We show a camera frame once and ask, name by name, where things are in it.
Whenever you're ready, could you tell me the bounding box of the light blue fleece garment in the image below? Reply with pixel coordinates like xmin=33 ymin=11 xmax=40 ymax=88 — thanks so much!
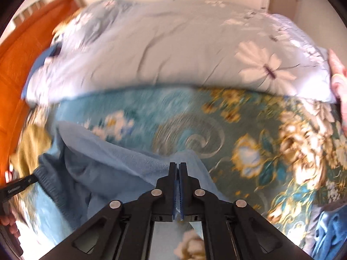
xmin=34 ymin=122 xmax=227 ymax=230

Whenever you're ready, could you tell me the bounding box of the person left hand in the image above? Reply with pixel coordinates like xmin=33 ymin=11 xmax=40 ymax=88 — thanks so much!
xmin=0 ymin=213 xmax=21 ymax=238

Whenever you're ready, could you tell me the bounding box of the person right hand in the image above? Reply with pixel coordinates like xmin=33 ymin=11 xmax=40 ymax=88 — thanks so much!
xmin=328 ymin=49 xmax=347 ymax=135

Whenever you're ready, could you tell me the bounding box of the olive yellow towel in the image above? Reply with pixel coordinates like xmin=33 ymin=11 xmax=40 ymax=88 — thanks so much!
xmin=9 ymin=124 xmax=52 ymax=178

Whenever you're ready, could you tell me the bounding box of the teal floral plush blanket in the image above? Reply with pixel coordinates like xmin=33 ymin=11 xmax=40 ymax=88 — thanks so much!
xmin=10 ymin=86 xmax=347 ymax=260

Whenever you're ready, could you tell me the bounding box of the blue cloth at right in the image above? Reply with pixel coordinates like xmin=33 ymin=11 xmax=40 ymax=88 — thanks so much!
xmin=311 ymin=205 xmax=346 ymax=260

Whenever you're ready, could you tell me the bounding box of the orange wooden headboard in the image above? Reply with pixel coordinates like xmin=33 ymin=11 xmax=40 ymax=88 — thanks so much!
xmin=0 ymin=0 xmax=79 ymax=185

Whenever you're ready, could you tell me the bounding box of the blue pillow under duvet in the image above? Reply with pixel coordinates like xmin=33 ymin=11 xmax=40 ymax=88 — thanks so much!
xmin=21 ymin=42 xmax=62 ymax=100

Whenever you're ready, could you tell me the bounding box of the pale grey floral duvet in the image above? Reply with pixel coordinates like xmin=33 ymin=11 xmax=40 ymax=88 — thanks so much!
xmin=22 ymin=0 xmax=335 ymax=105

